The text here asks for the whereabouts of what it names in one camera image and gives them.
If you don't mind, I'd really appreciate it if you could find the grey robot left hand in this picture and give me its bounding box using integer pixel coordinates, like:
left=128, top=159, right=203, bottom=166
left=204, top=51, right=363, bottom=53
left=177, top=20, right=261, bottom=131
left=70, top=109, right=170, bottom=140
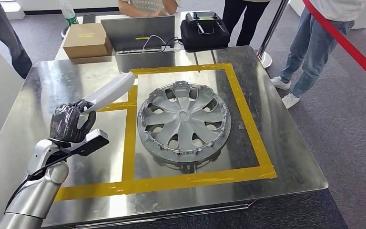
left=49, top=99, right=97, bottom=145

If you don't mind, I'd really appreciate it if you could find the white plastic part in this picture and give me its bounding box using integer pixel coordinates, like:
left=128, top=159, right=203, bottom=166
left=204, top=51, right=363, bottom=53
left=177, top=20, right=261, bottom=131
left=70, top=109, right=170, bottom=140
left=81, top=72, right=135, bottom=115

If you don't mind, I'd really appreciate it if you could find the stainless steel workbench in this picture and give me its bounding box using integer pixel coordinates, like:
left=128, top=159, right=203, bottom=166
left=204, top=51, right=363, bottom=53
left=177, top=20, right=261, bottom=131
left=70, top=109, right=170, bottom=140
left=0, top=45, right=329, bottom=229

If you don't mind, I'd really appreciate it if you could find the closed cardboard box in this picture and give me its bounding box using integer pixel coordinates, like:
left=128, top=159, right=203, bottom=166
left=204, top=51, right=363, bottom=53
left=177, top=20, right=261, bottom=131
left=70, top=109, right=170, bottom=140
left=63, top=22, right=113, bottom=60

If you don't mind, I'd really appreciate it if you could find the person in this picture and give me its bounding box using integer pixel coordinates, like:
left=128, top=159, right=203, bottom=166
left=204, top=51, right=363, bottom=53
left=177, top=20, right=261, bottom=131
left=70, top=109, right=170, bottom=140
left=0, top=0, right=33, bottom=80
left=222, top=0, right=270, bottom=47
left=118, top=0, right=182, bottom=18
left=271, top=0, right=366, bottom=110

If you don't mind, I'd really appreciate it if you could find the clear plastic water bottle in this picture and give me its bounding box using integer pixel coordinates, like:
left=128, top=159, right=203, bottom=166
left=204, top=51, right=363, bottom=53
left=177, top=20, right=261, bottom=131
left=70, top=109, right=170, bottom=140
left=59, top=0, right=80, bottom=27

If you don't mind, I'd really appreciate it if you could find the grey laptop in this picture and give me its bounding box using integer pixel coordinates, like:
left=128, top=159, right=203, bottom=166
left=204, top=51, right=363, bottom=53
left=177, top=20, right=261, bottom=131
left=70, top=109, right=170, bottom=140
left=101, top=15, right=176, bottom=55

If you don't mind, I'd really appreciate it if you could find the grey plastic wheel hubcap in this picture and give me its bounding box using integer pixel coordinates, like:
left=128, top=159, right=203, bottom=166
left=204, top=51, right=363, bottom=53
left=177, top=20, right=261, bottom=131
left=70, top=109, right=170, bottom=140
left=137, top=81, right=232, bottom=165

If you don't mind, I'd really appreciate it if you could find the white desk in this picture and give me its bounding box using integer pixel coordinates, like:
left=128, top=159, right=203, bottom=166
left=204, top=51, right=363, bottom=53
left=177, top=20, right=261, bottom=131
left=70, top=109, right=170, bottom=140
left=54, top=11, right=231, bottom=61

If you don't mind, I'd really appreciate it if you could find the black carrying case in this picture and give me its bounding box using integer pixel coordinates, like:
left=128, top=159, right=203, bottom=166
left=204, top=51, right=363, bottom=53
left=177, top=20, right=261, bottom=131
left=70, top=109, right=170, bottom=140
left=180, top=11, right=231, bottom=53

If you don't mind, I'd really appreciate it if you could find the black remote controller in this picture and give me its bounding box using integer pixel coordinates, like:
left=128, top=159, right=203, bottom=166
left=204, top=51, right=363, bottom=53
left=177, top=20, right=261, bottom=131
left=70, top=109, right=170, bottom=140
left=185, top=11, right=224, bottom=35

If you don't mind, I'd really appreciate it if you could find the chrome stanchion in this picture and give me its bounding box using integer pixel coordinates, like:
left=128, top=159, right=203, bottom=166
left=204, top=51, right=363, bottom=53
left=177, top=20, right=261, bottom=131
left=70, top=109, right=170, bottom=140
left=256, top=0, right=289, bottom=69

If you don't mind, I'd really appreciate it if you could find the red barrier belt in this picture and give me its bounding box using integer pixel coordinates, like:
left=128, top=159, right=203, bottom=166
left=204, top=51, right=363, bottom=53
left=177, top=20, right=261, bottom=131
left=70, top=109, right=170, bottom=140
left=302, top=0, right=366, bottom=91

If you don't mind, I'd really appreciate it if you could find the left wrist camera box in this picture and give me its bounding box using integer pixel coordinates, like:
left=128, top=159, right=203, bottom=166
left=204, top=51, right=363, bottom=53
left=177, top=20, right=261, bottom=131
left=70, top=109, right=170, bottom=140
left=63, top=128, right=110, bottom=158

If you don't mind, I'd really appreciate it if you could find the white laptop cable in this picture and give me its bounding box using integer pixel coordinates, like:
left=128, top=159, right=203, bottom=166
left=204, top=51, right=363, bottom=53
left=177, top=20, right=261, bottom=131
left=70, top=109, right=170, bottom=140
left=142, top=34, right=168, bottom=51

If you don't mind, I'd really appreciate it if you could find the black laptop cable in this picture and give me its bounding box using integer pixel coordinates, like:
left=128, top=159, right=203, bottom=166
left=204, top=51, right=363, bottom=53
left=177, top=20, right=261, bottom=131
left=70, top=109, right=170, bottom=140
left=162, top=36, right=183, bottom=48

